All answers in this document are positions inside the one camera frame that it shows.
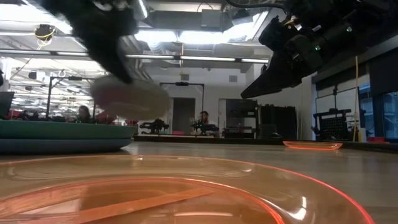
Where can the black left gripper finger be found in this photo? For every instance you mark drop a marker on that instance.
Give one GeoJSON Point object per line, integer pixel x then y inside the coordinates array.
{"type": "Point", "coordinates": [109, 56]}

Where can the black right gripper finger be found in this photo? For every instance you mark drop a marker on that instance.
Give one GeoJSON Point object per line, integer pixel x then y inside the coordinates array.
{"type": "Point", "coordinates": [270, 84]}

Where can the pink plastic plate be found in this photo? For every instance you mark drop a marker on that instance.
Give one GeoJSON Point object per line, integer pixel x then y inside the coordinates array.
{"type": "Point", "coordinates": [133, 102]}

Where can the small transparent orange plate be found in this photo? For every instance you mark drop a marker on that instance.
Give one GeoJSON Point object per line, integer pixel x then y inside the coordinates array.
{"type": "Point", "coordinates": [312, 145]}

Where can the green plastic plate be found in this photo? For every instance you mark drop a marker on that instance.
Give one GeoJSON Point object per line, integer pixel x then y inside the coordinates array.
{"type": "Point", "coordinates": [62, 130]}

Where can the large transparent orange plate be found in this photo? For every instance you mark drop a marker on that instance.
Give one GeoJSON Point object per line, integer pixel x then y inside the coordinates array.
{"type": "Point", "coordinates": [186, 202]}

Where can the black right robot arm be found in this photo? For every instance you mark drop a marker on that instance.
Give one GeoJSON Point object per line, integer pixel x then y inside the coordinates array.
{"type": "Point", "coordinates": [357, 18]}

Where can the black background robot arm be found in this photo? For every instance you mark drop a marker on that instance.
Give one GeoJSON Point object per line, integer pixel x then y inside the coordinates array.
{"type": "Point", "coordinates": [208, 127]}
{"type": "Point", "coordinates": [154, 126]}

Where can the black cabinet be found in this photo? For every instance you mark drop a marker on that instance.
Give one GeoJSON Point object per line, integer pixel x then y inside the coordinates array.
{"type": "Point", "coordinates": [278, 121]}

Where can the black shelf unit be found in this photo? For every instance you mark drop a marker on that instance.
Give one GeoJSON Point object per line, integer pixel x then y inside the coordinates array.
{"type": "Point", "coordinates": [242, 112]}

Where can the person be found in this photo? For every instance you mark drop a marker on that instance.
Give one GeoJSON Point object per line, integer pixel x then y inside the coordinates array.
{"type": "Point", "coordinates": [83, 112]}
{"type": "Point", "coordinates": [204, 116]}

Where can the red machine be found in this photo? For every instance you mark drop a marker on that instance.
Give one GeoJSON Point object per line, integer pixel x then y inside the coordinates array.
{"type": "Point", "coordinates": [105, 118]}

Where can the long ceiling light bar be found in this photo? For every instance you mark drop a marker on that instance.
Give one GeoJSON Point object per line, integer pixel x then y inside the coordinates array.
{"type": "Point", "coordinates": [205, 58]}

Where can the blue plastic plate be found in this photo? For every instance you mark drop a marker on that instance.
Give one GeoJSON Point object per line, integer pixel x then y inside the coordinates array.
{"type": "Point", "coordinates": [62, 145]}

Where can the dark monitor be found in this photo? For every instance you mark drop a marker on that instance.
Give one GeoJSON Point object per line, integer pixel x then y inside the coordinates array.
{"type": "Point", "coordinates": [6, 105]}

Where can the black rig frame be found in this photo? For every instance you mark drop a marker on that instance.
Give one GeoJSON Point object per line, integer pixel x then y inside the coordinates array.
{"type": "Point", "coordinates": [74, 78]}
{"type": "Point", "coordinates": [182, 83]}

